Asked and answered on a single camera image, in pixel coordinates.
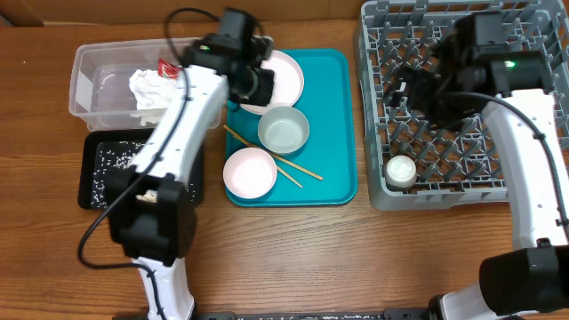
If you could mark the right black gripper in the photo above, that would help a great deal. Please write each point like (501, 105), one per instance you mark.
(416, 83)

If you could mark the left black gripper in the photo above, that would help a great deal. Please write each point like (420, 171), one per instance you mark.
(264, 96)

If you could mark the red snack wrapper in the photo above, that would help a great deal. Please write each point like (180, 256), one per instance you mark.
(167, 69)

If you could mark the grey bowl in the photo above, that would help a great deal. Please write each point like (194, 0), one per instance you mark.
(283, 130)

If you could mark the white napkin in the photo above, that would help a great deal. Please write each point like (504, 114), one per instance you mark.
(153, 94)

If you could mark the white cup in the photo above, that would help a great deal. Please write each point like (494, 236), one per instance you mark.
(400, 173)

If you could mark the cooked white rice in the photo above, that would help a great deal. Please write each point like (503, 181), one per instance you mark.
(119, 154)

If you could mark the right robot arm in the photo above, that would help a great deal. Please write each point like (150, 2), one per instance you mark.
(478, 73)

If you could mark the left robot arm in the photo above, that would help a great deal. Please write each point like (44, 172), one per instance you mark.
(150, 212)

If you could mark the grey dishwasher rack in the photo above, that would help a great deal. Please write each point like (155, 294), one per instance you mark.
(452, 168)

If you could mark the large white plate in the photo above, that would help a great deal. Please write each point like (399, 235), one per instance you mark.
(288, 86)

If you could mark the left wooden chopstick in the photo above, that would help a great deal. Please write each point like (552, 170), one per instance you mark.
(279, 169)

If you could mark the wooden chopstick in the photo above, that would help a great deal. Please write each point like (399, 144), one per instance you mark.
(279, 169)
(299, 168)

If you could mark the clear plastic bin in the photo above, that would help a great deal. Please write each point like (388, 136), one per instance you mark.
(99, 91)

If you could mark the teal serving tray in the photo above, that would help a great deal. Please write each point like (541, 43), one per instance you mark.
(330, 150)

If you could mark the right wooden chopstick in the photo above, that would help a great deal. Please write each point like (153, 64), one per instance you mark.
(299, 168)

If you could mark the black plastic tray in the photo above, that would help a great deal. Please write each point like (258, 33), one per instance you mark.
(90, 145)

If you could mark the cardboard box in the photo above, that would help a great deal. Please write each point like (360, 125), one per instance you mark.
(111, 12)

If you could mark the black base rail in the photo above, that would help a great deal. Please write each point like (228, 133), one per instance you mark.
(386, 314)

